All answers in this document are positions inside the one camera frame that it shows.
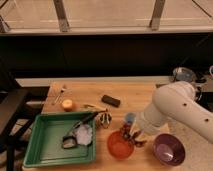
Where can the black rectangular block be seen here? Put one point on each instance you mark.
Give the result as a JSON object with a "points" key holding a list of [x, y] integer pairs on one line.
{"points": [[110, 100]]}

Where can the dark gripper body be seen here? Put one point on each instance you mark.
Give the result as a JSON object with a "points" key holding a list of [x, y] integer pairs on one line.
{"points": [[137, 140]]}

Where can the red plastic bowl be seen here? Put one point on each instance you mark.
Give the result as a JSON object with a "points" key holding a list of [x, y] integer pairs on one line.
{"points": [[118, 147]]}

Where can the yellow green banana peel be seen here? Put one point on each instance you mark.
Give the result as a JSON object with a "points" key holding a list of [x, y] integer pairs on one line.
{"points": [[94, 107]]}

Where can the silver fork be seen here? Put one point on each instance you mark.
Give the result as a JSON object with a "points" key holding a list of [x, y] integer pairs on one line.
{"points": [[62, 90]]}

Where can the white cloth in tray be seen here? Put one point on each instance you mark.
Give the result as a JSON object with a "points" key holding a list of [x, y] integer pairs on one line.
{"points": [[84, 134]]}

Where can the silver metal pan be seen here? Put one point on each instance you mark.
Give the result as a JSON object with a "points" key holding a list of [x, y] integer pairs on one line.
{"points": [[184, 74]]}

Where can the orange apple fruit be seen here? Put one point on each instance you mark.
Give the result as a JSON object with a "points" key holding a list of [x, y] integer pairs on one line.
{"points": [[68, 105]]}

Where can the black handled spatula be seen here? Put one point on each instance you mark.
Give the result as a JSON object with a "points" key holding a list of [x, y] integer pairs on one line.
{"points": [[69, 140]]}

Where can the blue plastic cup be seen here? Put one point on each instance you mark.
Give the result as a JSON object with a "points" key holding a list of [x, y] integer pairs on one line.
{"points": [[129, 118]]}

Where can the bunch of grapes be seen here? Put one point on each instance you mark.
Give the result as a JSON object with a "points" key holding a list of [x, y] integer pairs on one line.
{"points": [[125, 131]]}

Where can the black chair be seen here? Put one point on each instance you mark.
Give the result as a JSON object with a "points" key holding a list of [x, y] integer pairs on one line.
{"points": [[18, 110]]}

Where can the green plastic tray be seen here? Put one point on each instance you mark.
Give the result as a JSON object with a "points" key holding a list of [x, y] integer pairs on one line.
{"points": [[45, 144]]}

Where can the dark purple bowl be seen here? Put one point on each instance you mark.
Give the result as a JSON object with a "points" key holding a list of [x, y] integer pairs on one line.
{"points": [[169, 150]]}

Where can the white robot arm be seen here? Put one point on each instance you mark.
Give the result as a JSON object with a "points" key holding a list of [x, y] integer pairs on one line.
{"points": [[177, 101]]}

